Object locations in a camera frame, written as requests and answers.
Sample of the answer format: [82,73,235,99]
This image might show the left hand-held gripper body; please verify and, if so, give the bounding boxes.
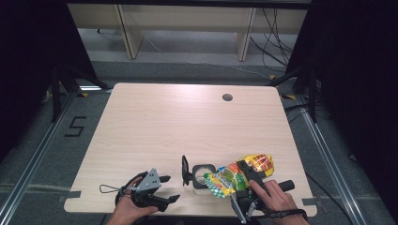
[130,168,171,213]

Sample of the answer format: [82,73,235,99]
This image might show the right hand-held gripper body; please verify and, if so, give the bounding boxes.
[230,179,296,225]

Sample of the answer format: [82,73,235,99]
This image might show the yellow pouch with green cap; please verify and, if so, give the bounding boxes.
[203,153,276,199]

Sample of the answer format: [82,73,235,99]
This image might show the person's right hand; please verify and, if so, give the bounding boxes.
[249,179,307,220]

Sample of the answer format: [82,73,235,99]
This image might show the person's left hand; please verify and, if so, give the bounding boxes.
[107,177,160,225]

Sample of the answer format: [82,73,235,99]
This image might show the black metal stand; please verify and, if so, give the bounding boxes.
[49,61,111,124]
[266,66,320,125]

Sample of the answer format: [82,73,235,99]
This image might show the black left wrist strap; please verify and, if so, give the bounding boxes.
[115,171,148,205]

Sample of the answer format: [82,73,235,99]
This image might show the black wrist strap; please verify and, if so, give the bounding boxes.
[115,171,148,205]
[258,207,310,220]

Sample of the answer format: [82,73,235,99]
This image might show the black right wrist strap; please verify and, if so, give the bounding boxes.
[258,207,310,220]

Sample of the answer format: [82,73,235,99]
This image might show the thin wire loop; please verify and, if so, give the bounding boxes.
[99,184,122,194]

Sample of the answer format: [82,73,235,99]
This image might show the black floor cable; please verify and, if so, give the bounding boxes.
[304,172,329,215]

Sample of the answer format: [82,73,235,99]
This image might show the metal floor rail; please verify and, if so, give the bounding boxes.
[295,94,368,225]
[0,91,79,225]

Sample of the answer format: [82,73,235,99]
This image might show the black hanging cables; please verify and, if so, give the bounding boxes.
[249,7,297,75]

